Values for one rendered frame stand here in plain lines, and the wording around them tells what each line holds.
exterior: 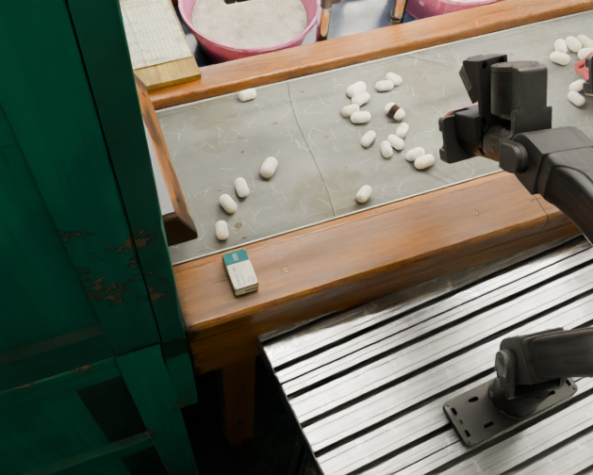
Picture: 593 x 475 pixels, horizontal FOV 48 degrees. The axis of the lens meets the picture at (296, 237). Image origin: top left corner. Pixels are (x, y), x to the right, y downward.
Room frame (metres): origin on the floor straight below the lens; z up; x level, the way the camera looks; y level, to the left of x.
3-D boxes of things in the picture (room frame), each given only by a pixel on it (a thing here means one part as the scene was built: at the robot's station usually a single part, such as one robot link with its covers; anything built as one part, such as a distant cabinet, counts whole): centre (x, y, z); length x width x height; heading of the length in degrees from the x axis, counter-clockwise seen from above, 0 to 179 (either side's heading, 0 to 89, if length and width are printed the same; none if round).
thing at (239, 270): (0.45, 0.07, 0.78); 0.06 x 0.04 x 0.02; 26
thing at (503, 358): (0.36, -0.33, 0.77); 0.09 x 0.06 x 0.06; 109
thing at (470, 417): (0.35, -0.34, 0.71); 0.20 x 0.07 x 0.08; 121
